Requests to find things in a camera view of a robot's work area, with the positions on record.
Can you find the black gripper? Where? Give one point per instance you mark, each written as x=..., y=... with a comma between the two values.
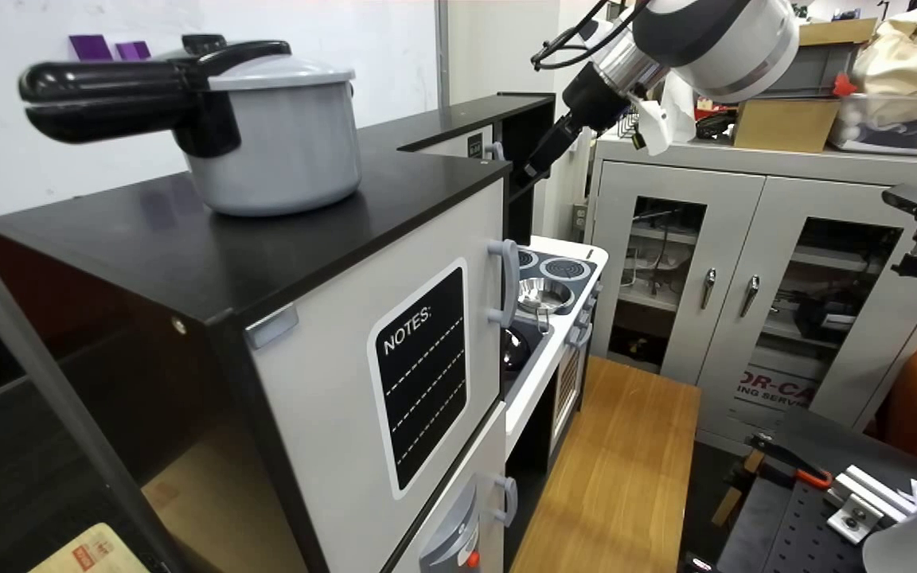
x=597, y=100

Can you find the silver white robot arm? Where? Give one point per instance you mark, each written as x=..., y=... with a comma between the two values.
x=734, y=43

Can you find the grey metal cabinet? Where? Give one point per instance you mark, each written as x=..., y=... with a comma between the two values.
x=628, y=154

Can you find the grey glass cabinet door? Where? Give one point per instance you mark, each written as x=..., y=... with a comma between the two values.
x=734, y=351
x=619, y=266

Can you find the fridge door with grey dispenser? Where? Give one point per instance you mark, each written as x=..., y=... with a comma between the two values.
x=484, y=457

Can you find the white paper roll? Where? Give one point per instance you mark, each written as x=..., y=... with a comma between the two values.
x=682, y=113

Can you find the brown cardboard box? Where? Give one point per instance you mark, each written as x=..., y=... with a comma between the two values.
x=789, y=127

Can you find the grey toy pressure cooker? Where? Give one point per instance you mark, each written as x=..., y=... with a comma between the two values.
x=279, y=148

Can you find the flat cardboard piece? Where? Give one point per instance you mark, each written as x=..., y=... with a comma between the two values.
x=841, y=32

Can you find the light wooden floor board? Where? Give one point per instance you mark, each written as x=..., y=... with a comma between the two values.
x=619, y=478

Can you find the white black toy kitchen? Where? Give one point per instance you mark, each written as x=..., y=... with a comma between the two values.
x=213, y=243

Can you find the clear plastic storage bin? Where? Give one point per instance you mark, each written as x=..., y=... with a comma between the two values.
x=907, y=127

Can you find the beige cloth bag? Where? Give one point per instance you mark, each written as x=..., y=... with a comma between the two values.
x=914, y=52

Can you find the purple block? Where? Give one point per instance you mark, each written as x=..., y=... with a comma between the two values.
x=91, y=47
x=131, y=48

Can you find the black perforated table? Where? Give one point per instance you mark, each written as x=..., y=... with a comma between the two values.
x=777, y=529

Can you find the silver metal clamp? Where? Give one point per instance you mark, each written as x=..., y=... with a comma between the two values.
x=883, y=497

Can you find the yellow labelled box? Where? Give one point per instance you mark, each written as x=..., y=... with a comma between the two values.
x=92, y=552

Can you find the dark metal shelf frame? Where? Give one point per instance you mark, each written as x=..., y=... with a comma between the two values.
x=45, y=404

